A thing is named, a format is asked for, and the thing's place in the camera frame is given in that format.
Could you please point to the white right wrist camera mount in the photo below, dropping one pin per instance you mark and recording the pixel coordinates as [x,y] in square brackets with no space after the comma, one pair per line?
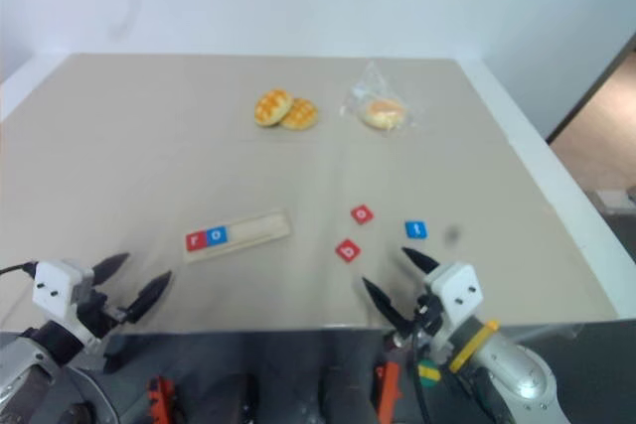
[457,290]

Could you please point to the orange and black tool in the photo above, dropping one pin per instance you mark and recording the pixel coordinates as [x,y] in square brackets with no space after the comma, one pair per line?
[161,399]
[388,389]

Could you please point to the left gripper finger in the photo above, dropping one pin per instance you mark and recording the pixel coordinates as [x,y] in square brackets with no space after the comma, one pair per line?
[111,265]
[149,292]

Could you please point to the blue letter tile t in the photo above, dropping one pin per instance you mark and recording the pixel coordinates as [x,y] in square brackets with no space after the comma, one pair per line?
[410,233]

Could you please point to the red letter tile o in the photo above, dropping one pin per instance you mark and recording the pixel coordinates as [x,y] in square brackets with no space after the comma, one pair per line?
[357,219]

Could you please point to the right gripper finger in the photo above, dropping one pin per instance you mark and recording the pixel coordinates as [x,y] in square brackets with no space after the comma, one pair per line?
[385,305]
[420,260]

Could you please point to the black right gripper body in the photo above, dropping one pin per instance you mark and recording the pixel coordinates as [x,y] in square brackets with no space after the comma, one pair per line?
[429,315]

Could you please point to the blue letter tile O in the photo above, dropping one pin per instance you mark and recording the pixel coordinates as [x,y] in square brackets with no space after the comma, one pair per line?
[222,241]

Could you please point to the plastic bag with bread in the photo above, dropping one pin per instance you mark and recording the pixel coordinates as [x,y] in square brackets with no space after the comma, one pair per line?
[382,113]

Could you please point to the wooden letter tray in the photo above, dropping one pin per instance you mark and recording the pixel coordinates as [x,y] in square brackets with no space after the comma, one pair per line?
[258,230]

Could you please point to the cardboard box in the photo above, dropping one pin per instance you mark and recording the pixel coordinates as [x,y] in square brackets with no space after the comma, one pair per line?
[616,200]

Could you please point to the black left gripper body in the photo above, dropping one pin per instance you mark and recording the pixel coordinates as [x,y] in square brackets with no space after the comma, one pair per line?
[94,307]

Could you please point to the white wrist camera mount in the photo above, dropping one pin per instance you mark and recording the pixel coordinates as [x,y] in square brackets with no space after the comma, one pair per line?
[52,290]
[457,290]

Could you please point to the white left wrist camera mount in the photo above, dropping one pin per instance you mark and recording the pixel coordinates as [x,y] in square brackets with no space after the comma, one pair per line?
[52,290]

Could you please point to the golden checkered round bread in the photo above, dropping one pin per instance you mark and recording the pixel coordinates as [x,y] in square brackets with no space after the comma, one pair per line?
[303,116]
[270,108]

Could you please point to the clear plastic bag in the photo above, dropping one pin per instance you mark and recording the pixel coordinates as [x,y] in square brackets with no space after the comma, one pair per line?
[370,79]

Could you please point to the yellow clamp on right arm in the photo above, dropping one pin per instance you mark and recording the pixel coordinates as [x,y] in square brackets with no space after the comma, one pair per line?
[469,344]

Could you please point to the red letter tile b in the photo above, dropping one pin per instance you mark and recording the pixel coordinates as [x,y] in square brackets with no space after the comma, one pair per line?
[342,254]

